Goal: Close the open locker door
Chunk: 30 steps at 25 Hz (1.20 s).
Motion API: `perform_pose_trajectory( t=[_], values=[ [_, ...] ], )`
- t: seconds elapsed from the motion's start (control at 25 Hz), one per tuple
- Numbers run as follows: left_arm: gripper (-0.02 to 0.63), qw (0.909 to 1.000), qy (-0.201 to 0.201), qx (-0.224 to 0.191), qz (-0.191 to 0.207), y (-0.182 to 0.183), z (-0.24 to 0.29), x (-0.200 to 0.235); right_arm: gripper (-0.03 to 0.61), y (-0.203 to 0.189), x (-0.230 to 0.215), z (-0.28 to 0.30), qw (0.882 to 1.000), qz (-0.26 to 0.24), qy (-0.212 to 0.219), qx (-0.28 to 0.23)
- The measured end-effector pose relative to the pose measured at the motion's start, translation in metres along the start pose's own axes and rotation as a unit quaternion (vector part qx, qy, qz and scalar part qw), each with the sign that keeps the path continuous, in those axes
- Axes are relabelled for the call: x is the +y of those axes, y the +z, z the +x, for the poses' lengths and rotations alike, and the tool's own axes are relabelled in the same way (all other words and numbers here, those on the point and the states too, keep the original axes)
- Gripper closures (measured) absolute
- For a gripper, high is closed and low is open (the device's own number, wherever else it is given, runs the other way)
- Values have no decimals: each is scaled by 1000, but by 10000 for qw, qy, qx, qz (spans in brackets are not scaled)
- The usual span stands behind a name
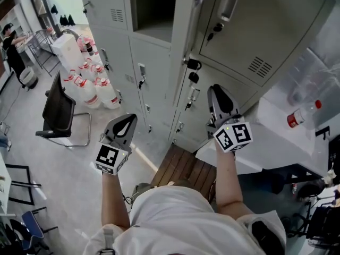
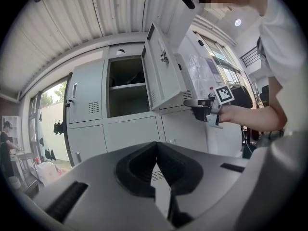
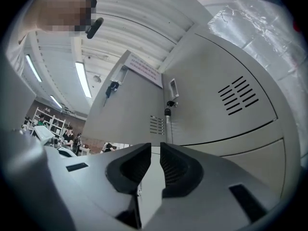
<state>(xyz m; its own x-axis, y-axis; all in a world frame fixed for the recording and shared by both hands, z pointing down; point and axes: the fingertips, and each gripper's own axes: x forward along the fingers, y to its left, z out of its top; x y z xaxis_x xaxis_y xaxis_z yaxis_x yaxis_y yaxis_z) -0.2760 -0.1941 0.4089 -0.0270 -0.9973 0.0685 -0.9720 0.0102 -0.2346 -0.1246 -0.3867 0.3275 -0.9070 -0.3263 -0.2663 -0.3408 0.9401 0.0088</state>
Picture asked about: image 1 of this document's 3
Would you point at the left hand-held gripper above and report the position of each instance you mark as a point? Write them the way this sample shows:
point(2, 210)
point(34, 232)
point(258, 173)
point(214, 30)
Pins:
point(107, 157)

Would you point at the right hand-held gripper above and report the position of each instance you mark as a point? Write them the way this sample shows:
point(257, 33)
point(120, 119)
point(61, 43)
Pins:
point(236, 137)

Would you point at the grey metal locker cabinet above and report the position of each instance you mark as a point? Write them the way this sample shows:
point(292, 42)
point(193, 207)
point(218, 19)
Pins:
point(154, 62)

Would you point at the person's left forearm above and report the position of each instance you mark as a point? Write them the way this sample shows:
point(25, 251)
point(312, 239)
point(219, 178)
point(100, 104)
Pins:
point(114, 198)

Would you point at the person's right forearm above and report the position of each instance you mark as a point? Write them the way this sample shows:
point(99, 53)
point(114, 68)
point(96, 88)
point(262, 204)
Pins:
point(227, 185)

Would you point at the small door key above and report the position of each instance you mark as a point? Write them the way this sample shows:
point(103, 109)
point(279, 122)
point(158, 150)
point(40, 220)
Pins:
point(141, 84)
point(188, 106)

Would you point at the cluster of clear water jugs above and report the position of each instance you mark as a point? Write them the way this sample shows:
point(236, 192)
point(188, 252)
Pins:
point(90, 94)

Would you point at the person's olive trouser leg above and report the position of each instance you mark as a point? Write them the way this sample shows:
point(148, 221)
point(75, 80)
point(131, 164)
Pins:
point(142, 188)

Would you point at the wooden slat platform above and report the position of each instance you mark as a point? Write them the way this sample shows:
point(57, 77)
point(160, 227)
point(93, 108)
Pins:
point(183, 169)

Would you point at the key bunch in door lock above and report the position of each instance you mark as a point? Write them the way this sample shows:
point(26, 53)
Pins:
point(217, 27)

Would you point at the clear bottle with red label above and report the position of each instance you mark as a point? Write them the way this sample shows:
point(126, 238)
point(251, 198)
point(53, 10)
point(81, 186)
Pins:
point(295, 119)

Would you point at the dark bin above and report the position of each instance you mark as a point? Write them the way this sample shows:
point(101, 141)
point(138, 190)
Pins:
point(276, 185)

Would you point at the white cardboard box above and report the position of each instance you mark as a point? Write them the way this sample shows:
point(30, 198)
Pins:
point(66, 49)

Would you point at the black faucet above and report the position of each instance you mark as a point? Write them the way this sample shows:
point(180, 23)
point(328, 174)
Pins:
point(322, 129)

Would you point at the person's white shirt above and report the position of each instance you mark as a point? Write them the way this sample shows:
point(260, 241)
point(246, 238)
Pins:
point(180, 222)

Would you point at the small red and white bottle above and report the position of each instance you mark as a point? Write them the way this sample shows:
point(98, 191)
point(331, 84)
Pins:
point(294, 188)

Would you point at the black backpack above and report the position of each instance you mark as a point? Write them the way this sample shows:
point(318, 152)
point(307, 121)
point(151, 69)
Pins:
point(334, 153)

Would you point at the brown bag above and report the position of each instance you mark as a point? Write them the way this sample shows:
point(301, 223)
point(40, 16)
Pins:
point(309, 191)

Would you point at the blue chair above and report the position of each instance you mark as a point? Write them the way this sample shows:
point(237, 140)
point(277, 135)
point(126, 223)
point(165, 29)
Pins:
point(32, 227)

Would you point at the white plastic bag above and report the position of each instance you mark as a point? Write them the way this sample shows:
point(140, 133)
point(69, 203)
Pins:
point(329, 177)

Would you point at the white counter with dark frame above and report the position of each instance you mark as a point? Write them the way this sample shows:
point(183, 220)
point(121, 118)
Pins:
point(265, 142)

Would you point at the black chair with chrome frame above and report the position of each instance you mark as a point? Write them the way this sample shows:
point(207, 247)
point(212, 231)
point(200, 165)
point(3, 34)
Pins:
point(57, 108)

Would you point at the black metal frame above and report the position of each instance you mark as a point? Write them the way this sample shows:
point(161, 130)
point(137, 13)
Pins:
point(29, 185)

